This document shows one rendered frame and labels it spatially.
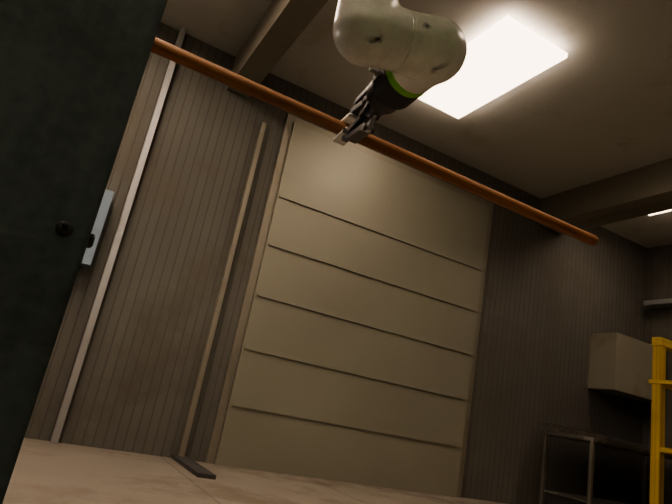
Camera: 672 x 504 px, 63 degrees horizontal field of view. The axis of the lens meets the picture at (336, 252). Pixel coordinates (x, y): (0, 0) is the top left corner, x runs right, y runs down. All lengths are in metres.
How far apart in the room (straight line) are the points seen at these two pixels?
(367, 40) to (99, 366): 3.79
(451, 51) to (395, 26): 0.11
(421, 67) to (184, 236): 3.80
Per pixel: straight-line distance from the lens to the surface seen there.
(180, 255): 4.58
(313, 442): 4.90
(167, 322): 4.51
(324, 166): 5.19
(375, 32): 0.91
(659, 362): 6.09
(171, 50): 1.22
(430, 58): 0.96
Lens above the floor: 0.53
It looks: 16 degrees up
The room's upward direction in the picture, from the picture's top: 11 degrees clockwise
